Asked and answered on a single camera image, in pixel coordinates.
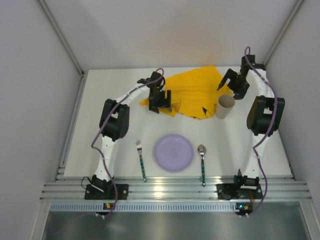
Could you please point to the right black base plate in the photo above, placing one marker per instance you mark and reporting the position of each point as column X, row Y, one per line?
column 230, row 191

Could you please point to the spoon with green handle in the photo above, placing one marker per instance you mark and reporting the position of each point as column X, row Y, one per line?
column 202, row 151

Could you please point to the purple plastic plate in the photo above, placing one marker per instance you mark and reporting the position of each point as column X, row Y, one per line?
column 173, row 152

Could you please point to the right aluminium frame post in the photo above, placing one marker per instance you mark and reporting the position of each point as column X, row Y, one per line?
column 283, row 21

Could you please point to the perforated cable duct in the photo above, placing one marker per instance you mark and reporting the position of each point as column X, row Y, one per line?
column 135, row 207

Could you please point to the fork with green handle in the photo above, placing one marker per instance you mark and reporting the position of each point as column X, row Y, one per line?
column 139, row 150

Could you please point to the aluminium frame post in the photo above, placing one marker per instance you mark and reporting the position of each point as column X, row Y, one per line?
column 283, row 21
column 60, row 35

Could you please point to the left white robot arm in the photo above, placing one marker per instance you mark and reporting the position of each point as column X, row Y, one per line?
column 114, row 125

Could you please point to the aluminium front rail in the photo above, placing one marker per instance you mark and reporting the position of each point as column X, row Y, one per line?
column 279, row 189

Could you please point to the left aluminium frame post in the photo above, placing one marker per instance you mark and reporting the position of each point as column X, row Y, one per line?
column 60, row 35

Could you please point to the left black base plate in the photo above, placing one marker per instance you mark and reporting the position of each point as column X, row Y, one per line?
column 120, row 191

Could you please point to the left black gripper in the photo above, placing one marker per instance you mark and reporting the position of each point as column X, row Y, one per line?
column 159, row 100

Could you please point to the yellow cloth placemat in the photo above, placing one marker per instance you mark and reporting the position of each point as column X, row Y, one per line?
column 193, row 93

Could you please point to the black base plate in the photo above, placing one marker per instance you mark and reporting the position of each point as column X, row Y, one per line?
column 120, row 191
column 230, row 191

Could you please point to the beige paper cup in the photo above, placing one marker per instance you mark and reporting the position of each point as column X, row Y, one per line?
column 225, row 103

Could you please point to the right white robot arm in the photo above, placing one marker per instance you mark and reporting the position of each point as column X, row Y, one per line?
column 244, row 128

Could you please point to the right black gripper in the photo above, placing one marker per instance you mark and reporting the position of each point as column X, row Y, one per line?
column 235, row 81

